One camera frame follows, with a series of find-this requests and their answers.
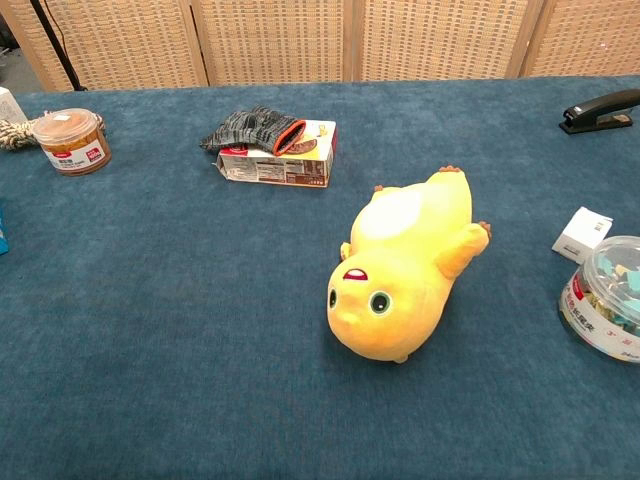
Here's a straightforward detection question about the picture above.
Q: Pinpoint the grey knit glove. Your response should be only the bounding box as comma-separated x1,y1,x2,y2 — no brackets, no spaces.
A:
199,105,307,157

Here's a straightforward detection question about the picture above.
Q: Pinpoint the chocolate biscuit carton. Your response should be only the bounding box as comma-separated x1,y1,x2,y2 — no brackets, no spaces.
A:
215,119,337,189

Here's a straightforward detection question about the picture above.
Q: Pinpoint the yellow plush toy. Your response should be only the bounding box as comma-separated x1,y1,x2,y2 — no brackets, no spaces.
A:
327,165,493,365

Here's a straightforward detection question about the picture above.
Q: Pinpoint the blue table cloth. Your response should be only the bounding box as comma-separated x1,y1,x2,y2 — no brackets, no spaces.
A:
0,74,640,480

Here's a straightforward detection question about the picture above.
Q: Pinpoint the woven wooden folding screen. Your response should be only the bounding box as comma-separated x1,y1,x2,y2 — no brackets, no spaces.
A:
0,0,640,94

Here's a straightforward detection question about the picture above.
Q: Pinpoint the small white cube box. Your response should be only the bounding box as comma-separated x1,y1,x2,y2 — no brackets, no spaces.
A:
551,206,614,265

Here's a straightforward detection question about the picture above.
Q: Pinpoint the clear jar with brown contents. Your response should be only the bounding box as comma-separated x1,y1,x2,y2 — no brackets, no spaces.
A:
32,108,113,177

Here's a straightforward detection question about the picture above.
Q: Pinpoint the clear tub of binder clips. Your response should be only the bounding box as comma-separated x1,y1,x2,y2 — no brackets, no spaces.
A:
558,235,640,365

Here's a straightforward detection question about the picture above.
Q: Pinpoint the black stapler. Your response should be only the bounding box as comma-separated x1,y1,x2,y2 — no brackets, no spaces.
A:
558,88,640,135

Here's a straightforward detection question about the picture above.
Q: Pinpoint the black tripod stand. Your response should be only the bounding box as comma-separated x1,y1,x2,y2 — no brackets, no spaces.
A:
29,0,89,92

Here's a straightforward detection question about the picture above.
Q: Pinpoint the white cardboard box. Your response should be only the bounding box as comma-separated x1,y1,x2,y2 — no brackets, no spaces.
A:
0,87,29,125

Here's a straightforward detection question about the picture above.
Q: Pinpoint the beige twisted rope bundle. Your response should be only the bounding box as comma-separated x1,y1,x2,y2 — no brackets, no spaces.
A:
0,113,106,152

